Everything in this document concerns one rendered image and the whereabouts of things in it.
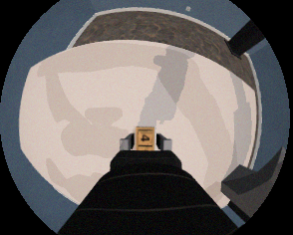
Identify tan wooden number cube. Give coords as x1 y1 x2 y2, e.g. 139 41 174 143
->
138 129 152 145
138 145 152 150

